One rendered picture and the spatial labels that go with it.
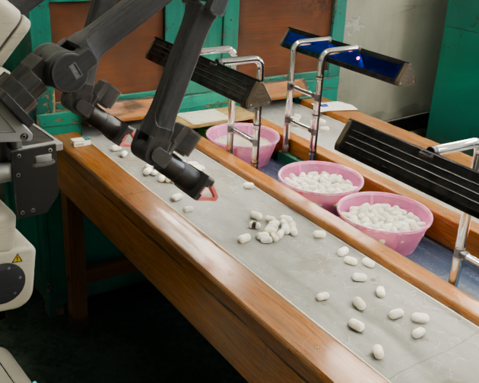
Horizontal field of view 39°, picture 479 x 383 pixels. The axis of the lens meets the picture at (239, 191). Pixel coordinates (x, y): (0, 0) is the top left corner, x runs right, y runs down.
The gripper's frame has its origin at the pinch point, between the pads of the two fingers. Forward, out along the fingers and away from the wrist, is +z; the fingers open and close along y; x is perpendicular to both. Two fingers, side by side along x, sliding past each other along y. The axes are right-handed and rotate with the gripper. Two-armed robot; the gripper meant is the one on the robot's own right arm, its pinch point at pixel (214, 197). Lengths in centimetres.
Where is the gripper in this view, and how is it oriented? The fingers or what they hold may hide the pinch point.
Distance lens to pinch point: 172.6
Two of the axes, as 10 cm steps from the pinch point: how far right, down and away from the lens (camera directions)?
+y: -5.5, -3.6, 7.6
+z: 6.0, 4.6, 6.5
